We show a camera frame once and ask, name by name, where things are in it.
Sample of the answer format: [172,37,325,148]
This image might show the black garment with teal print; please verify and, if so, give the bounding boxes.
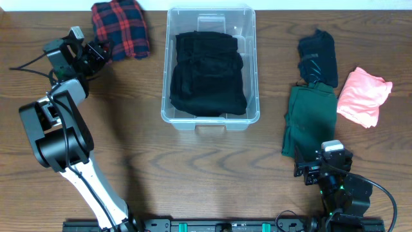
[297,29,339,88]

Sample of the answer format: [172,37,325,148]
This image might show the dark green garment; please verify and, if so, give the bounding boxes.
[281,82,337,161]

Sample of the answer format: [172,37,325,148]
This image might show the salmon pink garment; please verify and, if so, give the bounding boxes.
[337,67,393,128]

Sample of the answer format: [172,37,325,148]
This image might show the black pants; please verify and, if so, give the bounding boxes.
[169,31,247,117]

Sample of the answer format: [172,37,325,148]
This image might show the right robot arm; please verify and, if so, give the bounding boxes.
[294,147,372,218]

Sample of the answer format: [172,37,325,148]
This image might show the red navy plaid shirt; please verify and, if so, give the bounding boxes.
[91,0,150,61]

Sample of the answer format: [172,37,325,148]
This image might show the clear plastic storage bin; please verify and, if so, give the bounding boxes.
[160,4,260,131]

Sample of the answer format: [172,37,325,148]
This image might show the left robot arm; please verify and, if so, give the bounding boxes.
[19,37,144,231]

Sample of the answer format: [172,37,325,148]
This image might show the black mounting rail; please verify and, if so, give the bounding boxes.
[62,217,385,232]

